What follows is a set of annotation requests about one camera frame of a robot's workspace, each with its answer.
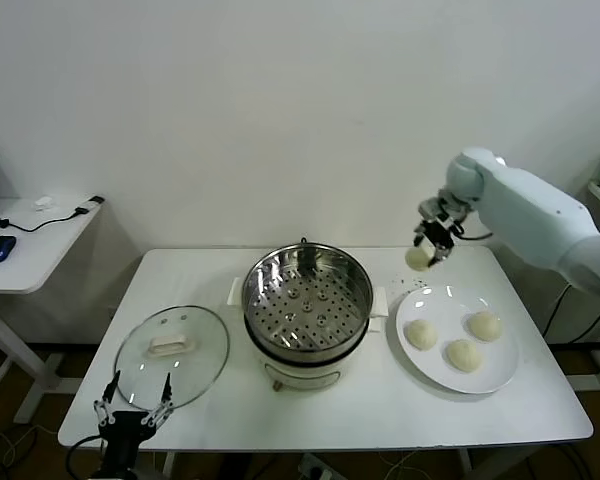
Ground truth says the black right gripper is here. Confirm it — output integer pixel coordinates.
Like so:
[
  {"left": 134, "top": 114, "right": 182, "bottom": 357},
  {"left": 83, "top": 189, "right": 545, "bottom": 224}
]
[{"left": 413, "top": 214, "right": 464, "bottom": 268}]

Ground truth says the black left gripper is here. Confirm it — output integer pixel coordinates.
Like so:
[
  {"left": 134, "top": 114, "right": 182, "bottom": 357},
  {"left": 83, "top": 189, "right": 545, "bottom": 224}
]
[{"left": 92, "top": 370, "right": 176, "bottom": 469}]

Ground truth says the white steamed baozi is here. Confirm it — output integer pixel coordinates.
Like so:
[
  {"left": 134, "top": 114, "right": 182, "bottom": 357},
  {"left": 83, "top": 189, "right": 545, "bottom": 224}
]
[
  {"left": 445, "top": 338, "right": 483, "bottom": 374},
  {"left": 467, "top": 310, "right": 503, "bottom": 343},
  {"left": 404, "top": 244, "right": 439, "bottom": 273},
  {"left": 404, "top": 318, "right": 439, "bottom": 351}
]

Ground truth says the glass pot lid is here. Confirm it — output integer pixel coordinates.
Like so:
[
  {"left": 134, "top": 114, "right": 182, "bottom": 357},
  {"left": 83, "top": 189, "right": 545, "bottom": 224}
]
[{"left": 113, "top": 304, "right": 231, "bottom": 412}]

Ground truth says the stainless steel steamer basket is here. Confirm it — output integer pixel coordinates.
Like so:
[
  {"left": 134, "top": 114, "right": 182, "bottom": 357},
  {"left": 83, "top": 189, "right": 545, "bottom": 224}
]
[{"left": 228, "top": 241, "right": 392, "bottom": 351}]

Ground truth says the white round plate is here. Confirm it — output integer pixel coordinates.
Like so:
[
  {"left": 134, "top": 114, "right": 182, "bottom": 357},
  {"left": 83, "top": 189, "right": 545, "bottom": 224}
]
[{"left": 394, "top": 284, "right": 521, "bottom": 395}]

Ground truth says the white side desk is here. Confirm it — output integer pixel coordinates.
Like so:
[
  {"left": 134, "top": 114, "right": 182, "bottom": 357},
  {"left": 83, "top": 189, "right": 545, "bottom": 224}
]
[{"left": 0, "top": 197, "right": 106, "bottom": 426}]

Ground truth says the white power strip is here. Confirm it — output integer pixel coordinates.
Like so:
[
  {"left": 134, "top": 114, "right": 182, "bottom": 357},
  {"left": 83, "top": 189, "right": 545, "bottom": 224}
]
[{"left": 299, "top": 452, "right": 334, "bottom": 477}]

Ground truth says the blue computer mouse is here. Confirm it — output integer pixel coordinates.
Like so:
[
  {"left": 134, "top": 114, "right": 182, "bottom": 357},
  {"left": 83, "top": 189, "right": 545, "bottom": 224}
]
[{"left": 0, "top": 234, "right": 19, "bottom": 265}]

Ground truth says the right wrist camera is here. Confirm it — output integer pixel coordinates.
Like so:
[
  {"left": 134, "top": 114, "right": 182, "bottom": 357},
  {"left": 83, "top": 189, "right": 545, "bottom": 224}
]
[{"left": 418, "top": 197, "right": 454, "bottom": 224}]

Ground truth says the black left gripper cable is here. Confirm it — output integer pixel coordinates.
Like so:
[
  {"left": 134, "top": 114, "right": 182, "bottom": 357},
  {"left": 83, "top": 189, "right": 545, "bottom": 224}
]
[{"left": 67, "top": 433, "right": 106, "bottom": 480}]

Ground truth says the black cable with adapter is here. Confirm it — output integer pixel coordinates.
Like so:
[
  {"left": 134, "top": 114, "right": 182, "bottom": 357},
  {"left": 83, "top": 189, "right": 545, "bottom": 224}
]
[{"left": 0, "top": 196, "right": 105, "bottom": 234}]

